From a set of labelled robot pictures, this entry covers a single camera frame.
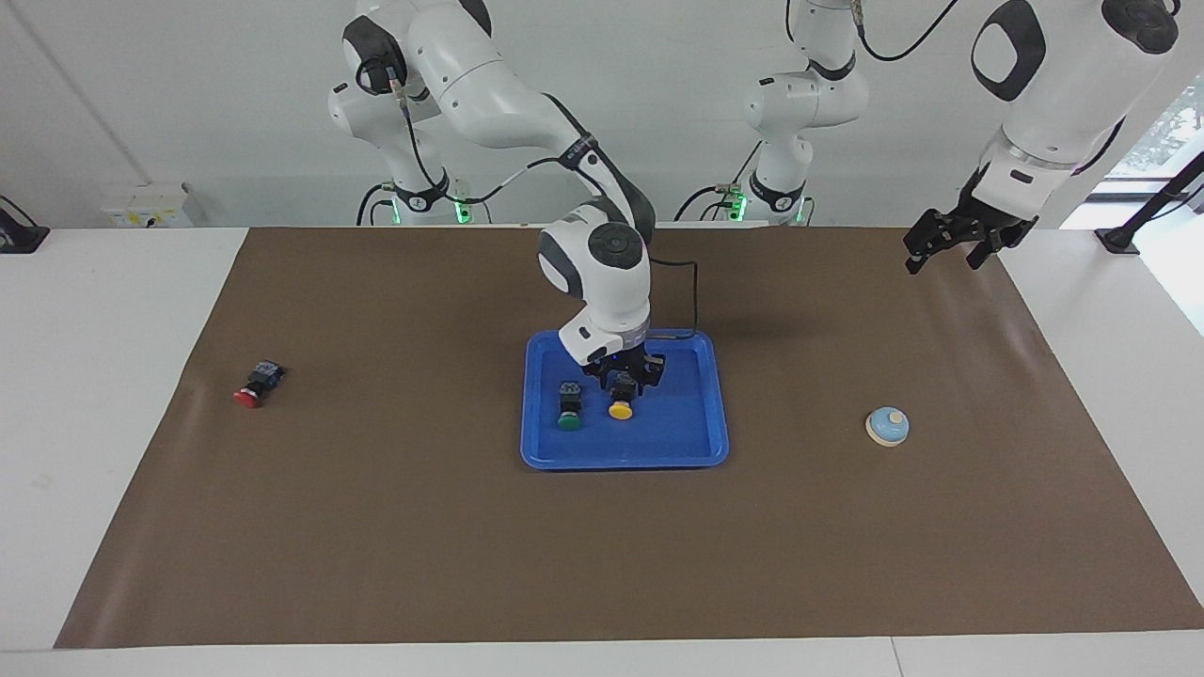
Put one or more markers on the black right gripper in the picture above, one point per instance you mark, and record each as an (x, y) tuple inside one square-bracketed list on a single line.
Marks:
[(625, 360)]

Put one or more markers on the bright window pane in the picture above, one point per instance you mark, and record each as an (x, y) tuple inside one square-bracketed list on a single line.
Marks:
[(1176, 122)]

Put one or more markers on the black angled stand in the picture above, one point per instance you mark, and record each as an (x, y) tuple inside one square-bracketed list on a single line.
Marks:
[(1119, 240)]

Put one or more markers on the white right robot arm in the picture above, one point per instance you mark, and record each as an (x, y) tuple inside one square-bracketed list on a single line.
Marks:
[(611, 282)]

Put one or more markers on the light blue desk bell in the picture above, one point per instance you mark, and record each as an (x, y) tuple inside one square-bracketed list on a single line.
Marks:
[(887, 427)]

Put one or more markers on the yellow push button switch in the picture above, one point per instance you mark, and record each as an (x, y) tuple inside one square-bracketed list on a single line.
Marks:
[(621, 409)]

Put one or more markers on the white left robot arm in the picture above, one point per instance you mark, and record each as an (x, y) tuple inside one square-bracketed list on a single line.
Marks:
[(1072, 85)]

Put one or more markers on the red push button switch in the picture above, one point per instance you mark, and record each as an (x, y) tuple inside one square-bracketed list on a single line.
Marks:
[(256, 387)]

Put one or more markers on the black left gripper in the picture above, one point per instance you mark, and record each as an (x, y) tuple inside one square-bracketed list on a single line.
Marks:
[(966, 228)]

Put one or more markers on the blue plastic tray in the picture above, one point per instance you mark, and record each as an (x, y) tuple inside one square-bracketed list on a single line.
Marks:
[(677, 432)]

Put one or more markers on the white wall socket box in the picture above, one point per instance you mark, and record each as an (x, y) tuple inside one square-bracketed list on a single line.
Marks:
[(141, 212)]

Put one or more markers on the green push button switch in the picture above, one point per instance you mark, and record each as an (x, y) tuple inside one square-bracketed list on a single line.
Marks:
[(569, 418)]

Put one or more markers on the brown table mat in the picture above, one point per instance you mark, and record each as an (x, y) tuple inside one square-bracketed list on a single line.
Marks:
[(621, 555)]

